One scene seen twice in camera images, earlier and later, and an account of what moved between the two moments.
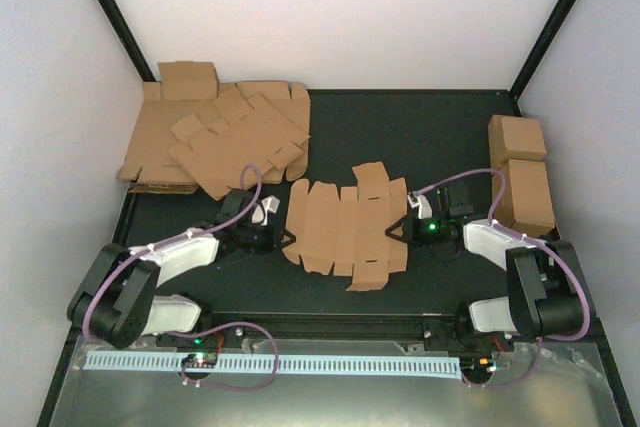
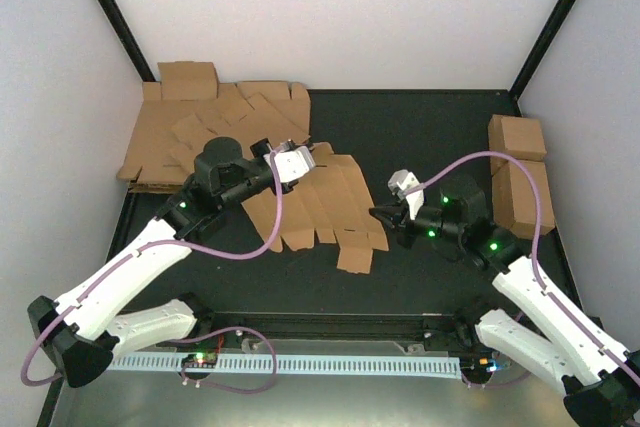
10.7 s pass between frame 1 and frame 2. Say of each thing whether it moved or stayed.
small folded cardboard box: stayed
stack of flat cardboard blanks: stayed
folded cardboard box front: stayed
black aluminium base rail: stayed
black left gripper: moved
